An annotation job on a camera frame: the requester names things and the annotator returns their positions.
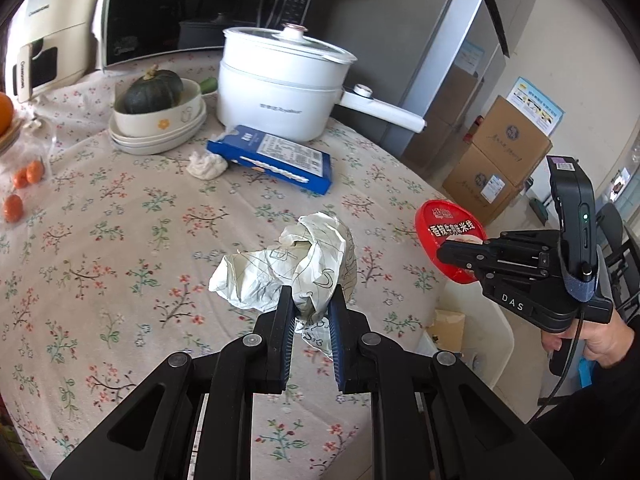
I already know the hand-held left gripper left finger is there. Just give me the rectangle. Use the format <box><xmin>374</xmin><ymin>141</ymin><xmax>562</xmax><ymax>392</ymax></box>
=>
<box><xmin>50</xmin><ymin>285</ymin><xmax>296</xmax><ymax>480</ymax></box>

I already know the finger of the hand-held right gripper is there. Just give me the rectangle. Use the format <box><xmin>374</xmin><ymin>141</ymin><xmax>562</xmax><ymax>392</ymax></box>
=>
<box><xmin>436</xmin><ymin>238</ymin><xmax>502</xmax><ymax>276</ymax></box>

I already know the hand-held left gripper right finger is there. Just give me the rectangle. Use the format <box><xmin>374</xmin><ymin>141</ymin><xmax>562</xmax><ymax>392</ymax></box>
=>
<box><xmin>327</xmin><ymin>284</ymin><xmax>573</xmax><ymax>480</ymax></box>

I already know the red round container lid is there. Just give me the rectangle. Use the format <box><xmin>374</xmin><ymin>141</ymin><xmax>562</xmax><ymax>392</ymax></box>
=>
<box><xmin>414</xmin><ymin>199</ymin><xmax>490</xmax><ymax>285</ymax></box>

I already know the white printed paper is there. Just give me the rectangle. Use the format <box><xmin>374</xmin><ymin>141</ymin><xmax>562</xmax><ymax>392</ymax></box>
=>
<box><xmin>208</xmin><ymin>211</ymin><xmax>359</xmax><ymax>361</ymax></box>

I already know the white trash bin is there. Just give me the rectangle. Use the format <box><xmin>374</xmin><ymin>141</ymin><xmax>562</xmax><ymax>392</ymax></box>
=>
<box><xmin>425</xmin><ymin>304</ymin><xmax>516</xmax><ymax>392</ymax></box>

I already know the person's right forearm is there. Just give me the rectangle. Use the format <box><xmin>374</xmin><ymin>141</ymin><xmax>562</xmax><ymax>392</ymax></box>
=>
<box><xmin>530</xmin><ymin>350</ymin><xmax>640</xmax><ymax>480</ymax></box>

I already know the person's right hand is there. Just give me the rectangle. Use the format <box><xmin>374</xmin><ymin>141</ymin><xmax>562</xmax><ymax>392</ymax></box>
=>
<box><xmin>542</xmin><ymin>317</ymin><xmax>638</xmax><ymax>368</ymax></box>

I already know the blue cardboard box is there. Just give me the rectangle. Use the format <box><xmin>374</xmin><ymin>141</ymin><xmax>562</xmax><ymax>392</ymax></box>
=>
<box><xmin>206</xmin><ymin>125</ymin><xmax>333</xmax><ymax>196</ymax></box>

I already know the crumpled white tissue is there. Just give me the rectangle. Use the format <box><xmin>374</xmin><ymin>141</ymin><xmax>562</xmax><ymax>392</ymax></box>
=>
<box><xmin>187</xmin><ymin>151</ymin><xmax>228</xmax><ymax>181</ymax></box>

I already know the grey refrigerator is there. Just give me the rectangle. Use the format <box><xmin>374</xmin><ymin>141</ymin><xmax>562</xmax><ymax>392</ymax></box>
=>
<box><xmin>395</xmin><ymin>0</ymin><xmax>512</xmax><ymax>181</ymax></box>

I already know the cream plate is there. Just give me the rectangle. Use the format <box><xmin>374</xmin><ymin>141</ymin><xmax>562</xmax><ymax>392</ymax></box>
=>
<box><xmin>109</xmin><ymin>112</ymin><xmax>208</xmax><ymax>156</ymax></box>
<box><xmin>109</xmin><ymin>102</ymin><xmax>208</xmax><ymax>149</ymax></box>

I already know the white electric pot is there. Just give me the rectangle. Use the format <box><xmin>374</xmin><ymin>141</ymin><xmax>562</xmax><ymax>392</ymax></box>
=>
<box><xmin>216</xmin><ymin>24</ymin><xmax>427</xmax><ymax>142</ymax></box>

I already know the cream flower-print bowl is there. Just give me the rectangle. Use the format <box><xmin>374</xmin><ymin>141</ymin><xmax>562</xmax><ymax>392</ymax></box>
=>
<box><xmin>111</xmin><ymin>77</ymin><xmax>202</xmax><ymax>139</ymax></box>

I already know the glass pot lid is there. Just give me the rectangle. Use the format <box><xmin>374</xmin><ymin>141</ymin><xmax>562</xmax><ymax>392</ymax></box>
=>
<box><xmin>222</xmin><ymin>24</ymin><xmax>357</xmax><ymax>67</ymax></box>

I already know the dark green squash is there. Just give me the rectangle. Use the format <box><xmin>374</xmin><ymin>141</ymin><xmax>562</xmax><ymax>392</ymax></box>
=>
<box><xmin>115</xmin><ymin>65</ymin><xmax>184</xmax><ymax>115</ymax></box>

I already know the clear plastic bag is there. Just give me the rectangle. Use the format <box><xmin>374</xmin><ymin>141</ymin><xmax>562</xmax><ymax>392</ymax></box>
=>
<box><xmin>20</xmin><ymin>122</ymin><xmax>57</xmax><ymax>181</ymax></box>

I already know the wooden bowl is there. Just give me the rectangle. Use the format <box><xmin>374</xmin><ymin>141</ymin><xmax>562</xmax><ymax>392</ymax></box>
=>
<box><xmin>0</xmin><ymin>115</ymin><xmax>24</xmax><ymax>156</ymax></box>

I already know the black microwave oven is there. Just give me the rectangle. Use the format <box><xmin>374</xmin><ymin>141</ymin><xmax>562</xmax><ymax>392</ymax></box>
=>
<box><xmin>95</xmin><ymin>0</ymin><xmax>321</xmax><ymax>71</ymax></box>

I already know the large orange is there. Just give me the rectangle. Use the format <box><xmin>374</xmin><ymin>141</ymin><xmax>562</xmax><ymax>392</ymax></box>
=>
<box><xmin>0</xmin><ymin>92</ymin><xmax>15</xmax><ymax>136</ymax></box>

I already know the white air fryer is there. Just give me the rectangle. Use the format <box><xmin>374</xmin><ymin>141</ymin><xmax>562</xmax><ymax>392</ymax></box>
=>
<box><xmin>2</xmin><ymin>0</ymin><xmax>108</xmax><ymax>104</ymax></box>

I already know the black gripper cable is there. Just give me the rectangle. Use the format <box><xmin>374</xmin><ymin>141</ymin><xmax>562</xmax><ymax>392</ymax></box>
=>
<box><xmin>536</xmin><ymin>310</ymin><xmax>586</xmax><ymax>411</ymax></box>

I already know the blue wall poster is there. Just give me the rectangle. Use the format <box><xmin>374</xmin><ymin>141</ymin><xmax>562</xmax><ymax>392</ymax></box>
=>
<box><xmin>505</xmin><ymin>77</ymin><xmax>566</xmax><ymax>136</ymax></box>

